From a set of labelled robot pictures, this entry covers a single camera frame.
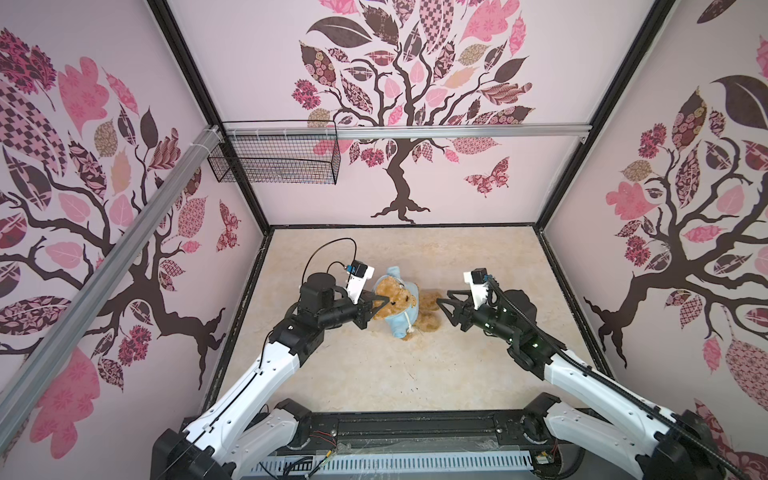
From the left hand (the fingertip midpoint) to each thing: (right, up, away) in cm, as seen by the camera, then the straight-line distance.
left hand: (386, 303), depth 72 cm
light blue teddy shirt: (+4, -6, +4) cm, 8 cm away
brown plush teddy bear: (+4, +1, -1) cm, 4 cm away
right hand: (+15, +2, +2) cm, 15 cm away
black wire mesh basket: (-45, +52, +50) cm, 85 cm away
